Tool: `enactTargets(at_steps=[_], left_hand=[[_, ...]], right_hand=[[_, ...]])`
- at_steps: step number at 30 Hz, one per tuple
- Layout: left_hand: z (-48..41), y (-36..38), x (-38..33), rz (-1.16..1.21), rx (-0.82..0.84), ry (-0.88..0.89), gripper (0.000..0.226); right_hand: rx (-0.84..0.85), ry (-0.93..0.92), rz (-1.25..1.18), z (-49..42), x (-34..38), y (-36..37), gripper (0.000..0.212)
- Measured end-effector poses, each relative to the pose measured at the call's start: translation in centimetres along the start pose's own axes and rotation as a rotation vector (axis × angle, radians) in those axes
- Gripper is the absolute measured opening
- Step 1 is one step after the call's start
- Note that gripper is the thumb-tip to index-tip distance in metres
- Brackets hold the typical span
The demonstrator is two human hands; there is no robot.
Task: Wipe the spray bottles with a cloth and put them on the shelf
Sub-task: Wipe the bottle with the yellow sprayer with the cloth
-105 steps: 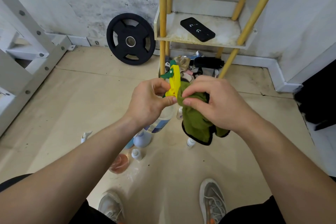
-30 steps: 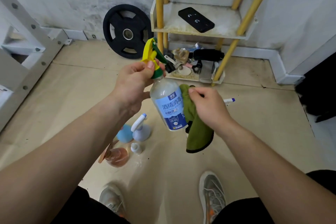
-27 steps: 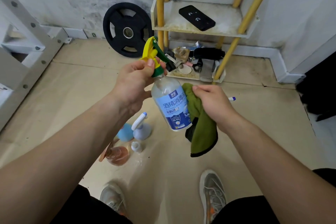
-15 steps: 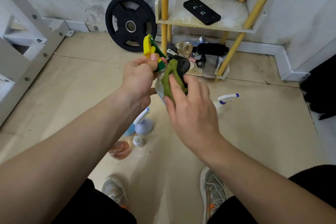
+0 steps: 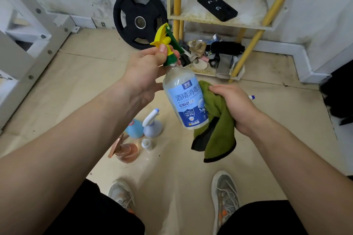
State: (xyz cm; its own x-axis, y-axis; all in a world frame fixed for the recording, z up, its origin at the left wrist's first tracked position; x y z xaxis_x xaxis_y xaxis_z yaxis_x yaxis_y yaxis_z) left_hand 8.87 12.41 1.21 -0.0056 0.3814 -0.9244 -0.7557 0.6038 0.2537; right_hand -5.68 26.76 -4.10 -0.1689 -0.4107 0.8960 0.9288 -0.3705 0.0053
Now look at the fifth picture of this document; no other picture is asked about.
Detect person's left hand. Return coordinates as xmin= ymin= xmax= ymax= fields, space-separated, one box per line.
xmin=118 ymin=44 xmax=181 ymax=106

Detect person's right hand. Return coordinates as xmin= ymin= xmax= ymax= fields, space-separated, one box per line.
xmin=208 ymin=84 xmax=261 ymax=137

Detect green microfibre cloth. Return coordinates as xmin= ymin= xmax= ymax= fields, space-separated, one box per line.
xmin=190 ymin=80 xmax=237 ymax=163

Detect clear bottle yellow green sprayer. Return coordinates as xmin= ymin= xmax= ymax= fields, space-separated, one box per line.
xmin=149 ymin=22 xmax=210 ymax=130

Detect pale blue bottle white sprayer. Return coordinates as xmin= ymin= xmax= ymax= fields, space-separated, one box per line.
xmin=142 ymin=108 xmax=164 ymax=139

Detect blue spray bottle pink trigger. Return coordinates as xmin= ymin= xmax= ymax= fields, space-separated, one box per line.
xmin=123 ymin=118 xmax=145 ymax=140

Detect small white bottle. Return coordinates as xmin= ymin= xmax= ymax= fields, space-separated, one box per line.
xmin=141 ymin=138 xmax=154 ymax=152

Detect orange spray bottle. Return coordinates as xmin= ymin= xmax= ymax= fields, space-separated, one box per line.
xmin=107 ymin=133 xmax=140 ymax=164

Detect white shelf yellow poles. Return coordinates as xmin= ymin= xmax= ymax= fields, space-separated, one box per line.
xmin=167 ymin=0 xmax=308 ymax=84

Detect black phone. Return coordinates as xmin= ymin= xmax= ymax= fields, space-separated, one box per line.
xmin=196 ymin=0 xmax=239 ymax=23

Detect person's right forearm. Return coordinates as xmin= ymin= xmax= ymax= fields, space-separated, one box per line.
xmin=247 ymin=112 xmax=353 ymax=235

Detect person's left forearm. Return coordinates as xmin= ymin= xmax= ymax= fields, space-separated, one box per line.
xmin=0 ymin=82 xmax=141 ymax=235

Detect person's right grey shoe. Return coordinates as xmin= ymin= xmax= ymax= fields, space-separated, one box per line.
xmin=210 ymin=170 xmax=241 ymax=235

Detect person's grey shoe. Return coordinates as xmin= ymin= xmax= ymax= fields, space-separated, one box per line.
xmin=210 ymin=170 xmax=241 ymax=235
xmin=108 ymin=179 xmax=136 ymax=215

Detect person's left grey shoe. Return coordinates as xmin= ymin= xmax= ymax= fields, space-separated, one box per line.
xmin=108 ymin=179 xmax=136 ymax=215

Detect white plastic strip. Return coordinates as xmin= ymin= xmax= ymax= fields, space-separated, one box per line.
xmin=228 ymin=55 xmax=239 ymax=76

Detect black clip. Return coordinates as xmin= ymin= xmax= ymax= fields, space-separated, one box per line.
xmin=179 ymin=53 xmax=192 ymax=68

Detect white round disc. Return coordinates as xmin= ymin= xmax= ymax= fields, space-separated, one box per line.
xmin=193 ymin=59 xmax=209 ymax=71

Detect tan fuzzy glove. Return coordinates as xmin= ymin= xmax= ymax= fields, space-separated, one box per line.
xmin=187 ymin=39 xmax=208 ymax=62

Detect black weight plate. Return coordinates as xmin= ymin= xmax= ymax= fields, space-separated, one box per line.
xmin=113 ymin=0 xmax=168 ymax=51

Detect blue white packet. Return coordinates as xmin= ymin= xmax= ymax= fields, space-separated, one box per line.
xmin=205 ymin=33 xmax=222 ymax=46

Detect black shorts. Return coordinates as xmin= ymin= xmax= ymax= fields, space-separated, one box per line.
xmin=44 ymin=176 xmax=353 ymax=235

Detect black ring grip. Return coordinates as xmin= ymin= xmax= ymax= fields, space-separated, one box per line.
xmin=208 ymin=53 xmax=221 ymax=69

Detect white metal rack frame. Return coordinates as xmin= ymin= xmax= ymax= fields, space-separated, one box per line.
xmin=0 ymin=0 xmax=81 ymax=131

